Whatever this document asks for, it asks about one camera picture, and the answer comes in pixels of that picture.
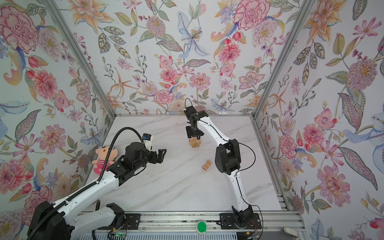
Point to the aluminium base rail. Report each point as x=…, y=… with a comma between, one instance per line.
x=270, y=221

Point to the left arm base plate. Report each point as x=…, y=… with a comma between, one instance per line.
x=124, y=222

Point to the plain wood block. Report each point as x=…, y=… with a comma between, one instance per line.
x=195, y=145

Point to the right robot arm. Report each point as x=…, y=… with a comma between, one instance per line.
x=228, y=162

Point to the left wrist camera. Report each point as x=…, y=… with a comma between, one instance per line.
x=147, y=139

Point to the wood arch block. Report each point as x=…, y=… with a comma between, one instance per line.
x=207, y=165
x=194, y=140

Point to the green round button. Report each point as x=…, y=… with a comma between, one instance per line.
x=201, y=227

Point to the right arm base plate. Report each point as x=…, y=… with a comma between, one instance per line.
x=232, y=221

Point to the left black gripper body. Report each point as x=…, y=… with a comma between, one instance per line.
x=146, y=158

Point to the pink plush doll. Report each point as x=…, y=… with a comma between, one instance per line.
x=102, y=155

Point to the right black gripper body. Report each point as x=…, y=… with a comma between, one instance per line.
x=192, y=133

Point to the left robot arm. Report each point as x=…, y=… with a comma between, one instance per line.
x=63, y=219

